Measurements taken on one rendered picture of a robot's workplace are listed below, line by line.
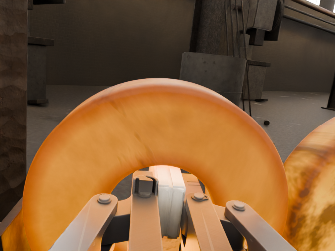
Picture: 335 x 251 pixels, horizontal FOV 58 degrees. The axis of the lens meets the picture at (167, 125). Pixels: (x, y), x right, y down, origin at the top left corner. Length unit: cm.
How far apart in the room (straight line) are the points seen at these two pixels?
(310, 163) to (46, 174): 15
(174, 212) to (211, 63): 243
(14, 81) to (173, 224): 30
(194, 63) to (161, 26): 561
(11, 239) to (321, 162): 18
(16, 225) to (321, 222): 18
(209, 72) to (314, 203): 239
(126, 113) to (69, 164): 4
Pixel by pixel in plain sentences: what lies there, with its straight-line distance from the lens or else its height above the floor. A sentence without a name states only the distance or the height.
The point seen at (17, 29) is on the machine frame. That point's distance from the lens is 41.
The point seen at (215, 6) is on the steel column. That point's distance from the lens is 424.
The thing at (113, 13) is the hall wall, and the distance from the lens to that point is 740.
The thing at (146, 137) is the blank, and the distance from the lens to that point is 16.
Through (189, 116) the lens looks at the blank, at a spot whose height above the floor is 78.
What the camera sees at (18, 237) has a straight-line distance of 20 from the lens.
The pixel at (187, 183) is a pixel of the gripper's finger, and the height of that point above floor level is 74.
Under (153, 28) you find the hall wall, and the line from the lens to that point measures 802.
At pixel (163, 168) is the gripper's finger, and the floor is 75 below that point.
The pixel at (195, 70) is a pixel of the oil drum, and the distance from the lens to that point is 261.
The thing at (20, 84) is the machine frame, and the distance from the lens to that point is 41.
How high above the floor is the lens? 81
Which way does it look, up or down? 13 degrees down
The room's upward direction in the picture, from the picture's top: 6 degrees clockwise
